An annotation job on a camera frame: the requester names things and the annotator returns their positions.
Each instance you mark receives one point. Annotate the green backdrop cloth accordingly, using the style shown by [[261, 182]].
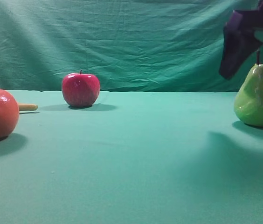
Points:
[[130, 45]]

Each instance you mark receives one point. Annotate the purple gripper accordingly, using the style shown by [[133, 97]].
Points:
[[239, 39]]

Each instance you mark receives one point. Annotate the yellow-orange elongated fruit tip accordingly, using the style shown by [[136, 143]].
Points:
[[27, 107]]

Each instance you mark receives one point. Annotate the red apple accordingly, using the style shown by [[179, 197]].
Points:
[[80, 90]]

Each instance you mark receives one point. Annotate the green pear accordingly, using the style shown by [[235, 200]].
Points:
[[248, 104]]

